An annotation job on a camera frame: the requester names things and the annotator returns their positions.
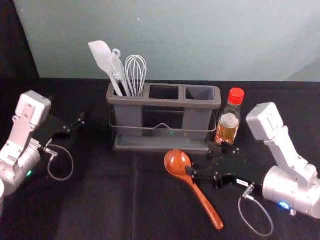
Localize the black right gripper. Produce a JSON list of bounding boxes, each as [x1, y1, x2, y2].
[[184, 141, 263, 195]]

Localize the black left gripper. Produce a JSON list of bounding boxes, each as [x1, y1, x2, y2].
[[33, 112, 86, 146]]

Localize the brown wooden spoon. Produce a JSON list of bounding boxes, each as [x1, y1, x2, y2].
[[163, 149, 225, 231]]

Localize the glass bottle red cap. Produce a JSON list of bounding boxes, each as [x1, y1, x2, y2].
[[214, 87, 246, 147]]

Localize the grey slotted kitchen tool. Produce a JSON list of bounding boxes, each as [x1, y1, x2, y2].
[[109, 48, 132, 97]]

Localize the pale grey silicone spatula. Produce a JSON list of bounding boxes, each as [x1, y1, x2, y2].
[[87, 40, 125, 97]]

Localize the black table cloth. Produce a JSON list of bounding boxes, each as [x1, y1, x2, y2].
[[0, 76, 320, 240]]

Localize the black hanging cloth panel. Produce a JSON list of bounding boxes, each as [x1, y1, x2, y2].
[[0, 0, 41, 81]]

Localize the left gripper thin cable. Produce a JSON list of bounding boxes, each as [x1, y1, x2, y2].
[[40, 144, 75, 182]]

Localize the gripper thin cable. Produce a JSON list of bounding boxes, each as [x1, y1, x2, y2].
[[237, 183, 275, 238], [40, 144, 75, 182]]

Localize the grey utensil holder wire rack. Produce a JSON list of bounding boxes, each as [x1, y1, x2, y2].
[[106, 82, 223, 152]]

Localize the right gripper thin cable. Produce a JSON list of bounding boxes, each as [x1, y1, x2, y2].
[[237, 183, 275, 238]]

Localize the grey wire whisk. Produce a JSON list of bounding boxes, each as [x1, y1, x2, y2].
[[124, 54, 148, 98]]

